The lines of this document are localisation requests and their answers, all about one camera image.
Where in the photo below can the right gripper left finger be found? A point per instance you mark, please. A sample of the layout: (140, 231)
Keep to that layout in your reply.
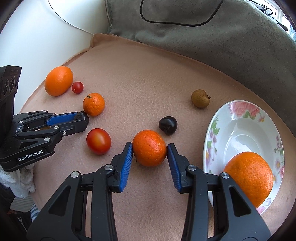
(81, 208)

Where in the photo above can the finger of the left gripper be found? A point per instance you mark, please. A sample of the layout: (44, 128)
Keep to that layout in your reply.
(65, 117)
(69, 128)

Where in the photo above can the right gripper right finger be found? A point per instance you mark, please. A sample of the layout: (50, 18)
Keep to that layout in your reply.
(217, 208)

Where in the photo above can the small mandarin with stem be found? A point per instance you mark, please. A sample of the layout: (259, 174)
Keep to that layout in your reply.
(93, 104)

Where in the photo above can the oval orange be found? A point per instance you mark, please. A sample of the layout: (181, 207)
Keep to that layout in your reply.
(58, 81)

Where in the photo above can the large cherry tomato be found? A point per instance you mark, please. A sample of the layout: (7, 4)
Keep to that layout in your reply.
(99, 141)

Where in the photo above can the large orange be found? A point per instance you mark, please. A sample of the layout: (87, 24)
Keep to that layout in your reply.
(252, 174)

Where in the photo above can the small red cherry tomato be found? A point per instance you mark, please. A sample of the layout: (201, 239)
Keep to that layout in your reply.
(77, 87)

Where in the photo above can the white glove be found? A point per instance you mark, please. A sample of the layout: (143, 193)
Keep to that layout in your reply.
(20, 181)

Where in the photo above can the pink blanket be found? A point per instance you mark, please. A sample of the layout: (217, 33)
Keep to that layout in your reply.
(140, 85)

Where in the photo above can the floral white plate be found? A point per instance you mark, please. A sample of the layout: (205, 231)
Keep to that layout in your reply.
(241, 126)

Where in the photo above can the brown longan near plate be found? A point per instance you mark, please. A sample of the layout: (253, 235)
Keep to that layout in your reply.
(200, 98)

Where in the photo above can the grey cushion blanket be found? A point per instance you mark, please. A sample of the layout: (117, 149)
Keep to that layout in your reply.
(233, 37)

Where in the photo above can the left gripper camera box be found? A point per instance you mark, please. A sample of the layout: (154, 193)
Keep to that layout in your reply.
(10, 76)

